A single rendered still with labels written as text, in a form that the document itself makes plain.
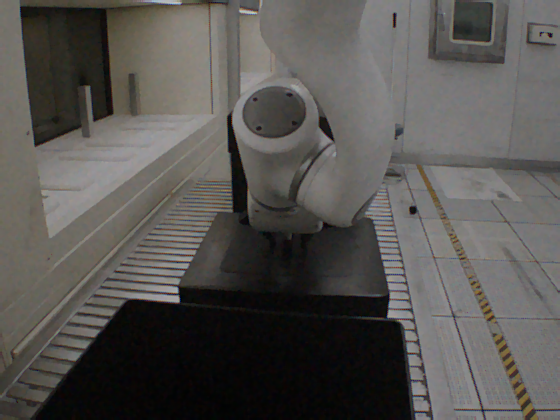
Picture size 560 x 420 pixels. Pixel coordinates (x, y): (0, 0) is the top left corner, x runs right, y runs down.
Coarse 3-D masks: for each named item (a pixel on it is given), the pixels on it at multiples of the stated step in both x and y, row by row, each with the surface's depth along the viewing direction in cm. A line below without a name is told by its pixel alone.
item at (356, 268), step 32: (224, 224) 86; (224, 256) 74; (256, 256) 74; (288, 256) 74; (320, 256) 74; (352, 256) 74; (192, 288) 66; (224, 288) 66; (256, 288) 66; (288, 288) 66; (320, 288) 65; (352, 288) 65; (384, 288) 65
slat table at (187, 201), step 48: (192, 192) 134; (384, 192) 134; (144, 240) 105; (192, 240) 104; (384, 240) 104; (96, 288) 85; (144, 288) 85; (48, 336) 71; (432, 336) 71; (0, 384) 60; (48, 384) 60; (432, 384) 61
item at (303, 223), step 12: (252, 204) 62; (252, 216) 65; (264, 216) 64; (300, 216) 64; (312, 216) 64; (264, 228) 69; (276, 228) 68; (288, 228) 68; (300, 228) 68; (312, 228) 68
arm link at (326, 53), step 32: (288, 0) 37; (320, 0) 36; (352, 0) 37; (288, 32) 39; (320, 32) 38; (352, 32) 40; (288, 64) 41; (320, 64) 40; (352, 64) 41; (320, 96) 41; (352, 96) 41; (384, 96) 43; (352, 128) 41; (384, 128) 43; (320, 160) 49; (352, 160) 43; (384, 160) 45; (320, 192) 48; (352, 192) 46; (352, 224) 51
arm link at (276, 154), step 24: (264, 96) 48; (288, 96) 48; (240, 120) 47; (264, 120) 47; (288, 120) 47; (312, 120) 47; (240, 144) 48; (264, 144) 46; (288, 144) 46; (312, 144) 48; (264, 168) 49; (288, 168) 49; (264, 192) 54; (288, 192) 51
